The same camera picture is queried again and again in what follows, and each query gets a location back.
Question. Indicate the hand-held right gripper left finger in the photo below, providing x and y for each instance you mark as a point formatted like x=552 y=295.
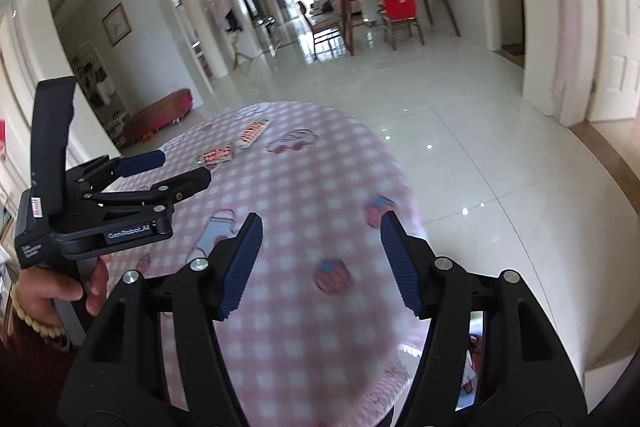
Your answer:
x=242 y=262

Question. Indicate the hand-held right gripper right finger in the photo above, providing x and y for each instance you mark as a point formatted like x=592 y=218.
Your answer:
x=400 y=257

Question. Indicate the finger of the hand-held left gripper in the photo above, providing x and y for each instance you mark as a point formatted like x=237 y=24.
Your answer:
x=140 y=162
x=185 y=182

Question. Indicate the red and white snack wrapper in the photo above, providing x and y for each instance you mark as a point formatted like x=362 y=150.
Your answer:
x=254 y=133
x=216 y=155

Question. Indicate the white and blue bucket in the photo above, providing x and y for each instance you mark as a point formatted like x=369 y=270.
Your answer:
x=477 y=399

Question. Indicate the person's left forearm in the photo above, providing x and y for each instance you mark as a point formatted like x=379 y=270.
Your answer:
x=25 y=367

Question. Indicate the person's left hand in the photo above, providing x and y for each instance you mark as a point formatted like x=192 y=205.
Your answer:
x=45 y=292

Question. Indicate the red upholstered bench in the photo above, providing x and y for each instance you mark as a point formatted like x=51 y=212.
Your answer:
x=160 y=114

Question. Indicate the white shelf unit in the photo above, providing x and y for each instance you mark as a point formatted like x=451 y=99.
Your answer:
x=95 y=77

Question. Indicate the pink checked tablecloth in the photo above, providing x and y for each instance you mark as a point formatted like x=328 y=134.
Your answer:
x=300 y=167

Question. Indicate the brown framed picture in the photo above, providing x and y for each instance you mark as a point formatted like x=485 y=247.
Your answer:
x=116 y=24

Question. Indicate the wooden stand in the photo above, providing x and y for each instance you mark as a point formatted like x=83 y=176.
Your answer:
x=242 y=52

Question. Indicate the wooden chair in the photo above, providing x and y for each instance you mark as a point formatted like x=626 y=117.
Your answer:
x=405 y=29
x=325 y=27

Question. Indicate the white panel door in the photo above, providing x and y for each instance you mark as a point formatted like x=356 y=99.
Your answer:
x=620 y=7

